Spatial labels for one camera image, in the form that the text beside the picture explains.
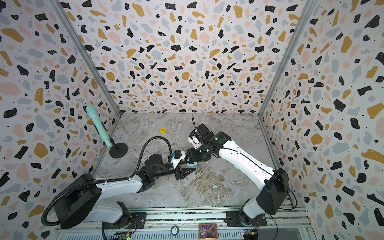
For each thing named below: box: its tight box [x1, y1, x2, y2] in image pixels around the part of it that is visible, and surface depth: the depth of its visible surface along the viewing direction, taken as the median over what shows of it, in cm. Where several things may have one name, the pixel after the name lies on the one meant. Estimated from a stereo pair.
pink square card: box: [198, 223, 218, 240], surface depth 72 cm
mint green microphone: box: [85, 105, 112, 147], surface depth 77 cm
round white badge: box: [170, 225, 180, 236], surface depth 73 cm
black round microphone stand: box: [109, 136, 129, 159], surface depth 100 cm
